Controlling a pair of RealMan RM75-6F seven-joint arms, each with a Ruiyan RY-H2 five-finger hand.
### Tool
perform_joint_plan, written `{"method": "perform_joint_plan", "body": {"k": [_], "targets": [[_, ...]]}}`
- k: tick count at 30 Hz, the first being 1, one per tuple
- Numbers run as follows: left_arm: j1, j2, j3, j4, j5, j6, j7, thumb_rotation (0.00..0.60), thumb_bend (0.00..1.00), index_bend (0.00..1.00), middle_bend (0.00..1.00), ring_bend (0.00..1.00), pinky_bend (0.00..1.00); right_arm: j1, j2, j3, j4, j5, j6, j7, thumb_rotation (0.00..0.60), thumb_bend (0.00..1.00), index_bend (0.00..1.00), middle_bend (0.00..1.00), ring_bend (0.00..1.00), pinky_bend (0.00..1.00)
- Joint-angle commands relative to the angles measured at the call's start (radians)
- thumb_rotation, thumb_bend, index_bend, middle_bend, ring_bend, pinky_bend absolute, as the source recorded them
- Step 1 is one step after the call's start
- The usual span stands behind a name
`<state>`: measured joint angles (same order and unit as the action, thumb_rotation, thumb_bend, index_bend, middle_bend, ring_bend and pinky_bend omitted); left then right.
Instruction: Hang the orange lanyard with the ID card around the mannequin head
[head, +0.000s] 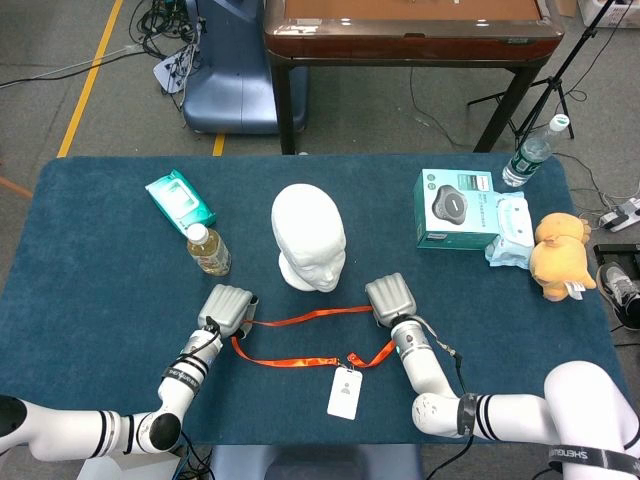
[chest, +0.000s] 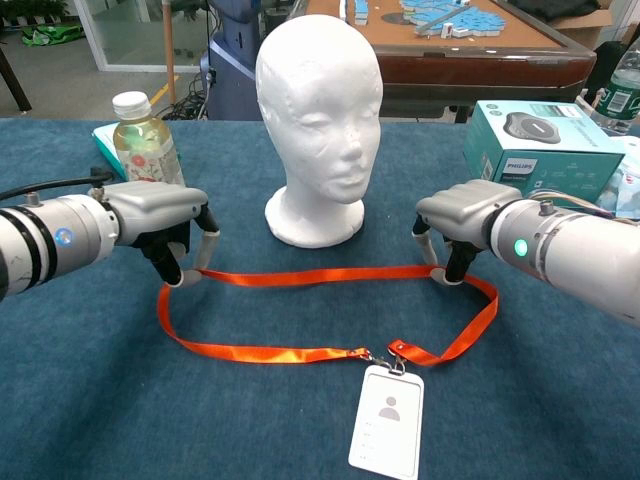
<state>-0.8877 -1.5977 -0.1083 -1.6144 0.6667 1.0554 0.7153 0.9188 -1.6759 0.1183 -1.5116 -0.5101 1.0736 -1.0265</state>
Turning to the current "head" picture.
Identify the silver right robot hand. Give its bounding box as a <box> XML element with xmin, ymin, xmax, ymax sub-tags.
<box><xmin>364</xmin><ymin>272</ymin><xmax>418</xmax><ymax>329</ymax></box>

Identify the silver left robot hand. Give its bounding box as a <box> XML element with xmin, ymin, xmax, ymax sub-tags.
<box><xmin>196</xmin><ymin>283</ymin><xmax>260</xmax><ymax>340</ymax></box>

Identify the orange lanyard with badge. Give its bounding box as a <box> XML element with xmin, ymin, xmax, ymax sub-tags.
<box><xmin>229</xmin><ymin>304</ymin><xmax>397</xmax><ymax>421</ymax></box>

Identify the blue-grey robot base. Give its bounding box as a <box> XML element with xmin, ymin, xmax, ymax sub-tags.
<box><xmin>208</xmin><ymin>443</ymin><xmax>424</xmax><ymax>480</ymax></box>

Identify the white foam mannequin head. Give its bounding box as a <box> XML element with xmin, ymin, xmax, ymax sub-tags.
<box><xmin>270</xmin><ymin>183</ymin><xmax>348</xmax><ymax>294</ymax></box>

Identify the tea bottle with floral label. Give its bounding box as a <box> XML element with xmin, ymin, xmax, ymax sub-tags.
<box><xmin>186</xmin><ymin>222</ymin><xmax>233</xmax><ymax>277</ymax></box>

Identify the blue felt table cover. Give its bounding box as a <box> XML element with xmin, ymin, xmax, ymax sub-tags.
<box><xmin>0</xmin><ymin>152</ymin><xmax>636</xmax><ymax>446</ymax></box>

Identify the teal Philips speaker box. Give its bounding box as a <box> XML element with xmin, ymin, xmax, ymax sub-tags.
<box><xmin>412</xmin><ymin>168</ymin><xmax>501</xmax><ymax>251</ymax></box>

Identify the green wet wipes pack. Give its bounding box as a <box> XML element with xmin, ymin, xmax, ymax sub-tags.
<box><xmin>144</xmin><ymin>169</ymin><xmax>218</xmax><ymax>236</ymax></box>

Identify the light blue wet wipes pack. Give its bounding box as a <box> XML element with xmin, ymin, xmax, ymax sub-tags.
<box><xmin>483</xmin><ymin>191</ymin><xmax>536</xmax><ymax>270</ymax></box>

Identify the yellow plush toy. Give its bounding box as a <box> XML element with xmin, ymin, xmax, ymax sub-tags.
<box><xmin>528</xmin><ymin>211</ymin><xmax>598</xmax><ymax>303</ymax></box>

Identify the clear water bottle green label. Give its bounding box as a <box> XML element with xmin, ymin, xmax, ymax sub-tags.
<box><xmin>501</xmin><ymin>113</ymin><xmax>572</xmax><ymax>188</ymax></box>

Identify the white carton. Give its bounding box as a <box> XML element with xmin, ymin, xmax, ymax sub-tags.
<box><xmin>77</xmin><ymin>452</ymin><xmax>181</xmax><ymax>480</ymax></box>

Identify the black and grey sneaker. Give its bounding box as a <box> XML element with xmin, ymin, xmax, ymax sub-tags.
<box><xmin>595</xmin><ymin>262</ymin><xmax>640</xmax><ymax>331</ymax></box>

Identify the black foot pedal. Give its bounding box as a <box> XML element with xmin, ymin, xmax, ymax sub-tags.
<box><xmin>593</xmin><ymin>243</ymin><xmax>640</xmax><ymax>266</ymax></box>

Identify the white socket board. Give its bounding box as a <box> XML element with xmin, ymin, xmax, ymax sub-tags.
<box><xmin>152</xmin><ymin>42</ymin><xmax>199</xmax><ymax>95</ymax></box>

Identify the brown wooden stick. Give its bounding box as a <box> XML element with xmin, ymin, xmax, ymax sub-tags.
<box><xmin>0</xmin><ymin>174</ymin><xmax>34</xmax><ymax>201</ymax></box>

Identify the white power strip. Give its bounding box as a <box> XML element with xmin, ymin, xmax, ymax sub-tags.
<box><xmin>598</xmin><ymin>197</ymin><xmax>640</xmax><ymax>233</ymax></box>

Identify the brown mahjong table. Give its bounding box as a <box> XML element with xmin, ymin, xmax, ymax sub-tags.
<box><xmin>263</xmin><ymin>0</ymin><xmax>565</xmax><ymax>155</ymax></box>

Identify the black tripod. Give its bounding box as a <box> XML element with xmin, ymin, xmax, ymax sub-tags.
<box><xmin>467</xmin><ymin>0</ymin><xmax>619</xmax><ymax>151</ymax></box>

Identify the white printed box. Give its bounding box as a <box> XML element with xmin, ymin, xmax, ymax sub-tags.
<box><xmin>577</xmin><ymin>0</ymin><xmax>640</xmax><ymax>30</ymax></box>

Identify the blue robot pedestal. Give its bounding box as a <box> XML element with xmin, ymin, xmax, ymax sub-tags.
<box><xmin>182</xmin><ymin>0</ymin><xmax>309</xmax><ymax>135</ymax></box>

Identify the black cable bundle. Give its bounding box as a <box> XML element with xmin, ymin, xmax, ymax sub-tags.
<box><xmin>128</xmin><ymin>0</ymin><xmax>206</xmax><ymax>96</ymax></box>

